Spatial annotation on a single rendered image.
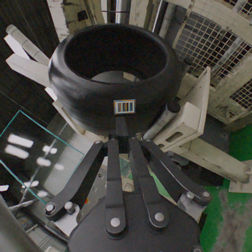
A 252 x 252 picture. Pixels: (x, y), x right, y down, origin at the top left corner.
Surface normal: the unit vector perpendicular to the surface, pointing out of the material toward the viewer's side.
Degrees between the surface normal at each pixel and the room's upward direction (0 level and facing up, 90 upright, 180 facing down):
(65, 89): 84
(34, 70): 90
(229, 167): 90
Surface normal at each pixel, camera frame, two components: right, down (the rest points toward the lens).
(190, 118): 0.09, -0.39
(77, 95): -0.23, 0.35
